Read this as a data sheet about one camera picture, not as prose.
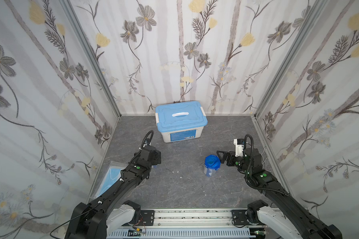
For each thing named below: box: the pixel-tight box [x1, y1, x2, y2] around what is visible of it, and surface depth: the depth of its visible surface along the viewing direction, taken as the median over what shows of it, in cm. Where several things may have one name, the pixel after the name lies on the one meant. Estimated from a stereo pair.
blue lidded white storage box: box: [155, 101, 208, 143], surface depth 98 cm
